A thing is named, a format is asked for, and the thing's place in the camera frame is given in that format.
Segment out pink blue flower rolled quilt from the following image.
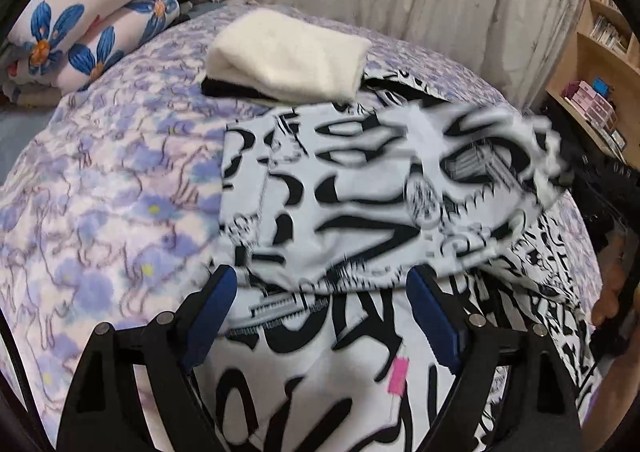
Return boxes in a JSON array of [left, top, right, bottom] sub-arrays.
[[1, 0, 180, 94]]

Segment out wooden shelf unit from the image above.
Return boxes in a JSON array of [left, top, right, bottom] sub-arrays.
[[546, 0, 639, 168]]

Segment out purple cat print blanket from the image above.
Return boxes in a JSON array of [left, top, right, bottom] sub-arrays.
[[1, 3, 586, 451]]

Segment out person right hand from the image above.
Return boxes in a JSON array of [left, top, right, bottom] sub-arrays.
[[591, 233, 626, 328]]

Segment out black white graffiti jacket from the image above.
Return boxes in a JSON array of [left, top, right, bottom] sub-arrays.
[[198, 74, 599, 451]]

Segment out black folded garment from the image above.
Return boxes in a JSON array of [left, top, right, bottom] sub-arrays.
[[201, 78, 279, 105]]

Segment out pink drawer boxes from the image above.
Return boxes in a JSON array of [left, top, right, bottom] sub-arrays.
[[562, 80, 617, 132]]

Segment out cream folded fleece garment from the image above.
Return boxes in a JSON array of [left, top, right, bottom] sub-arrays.
[[204, 8, 372, 104]]

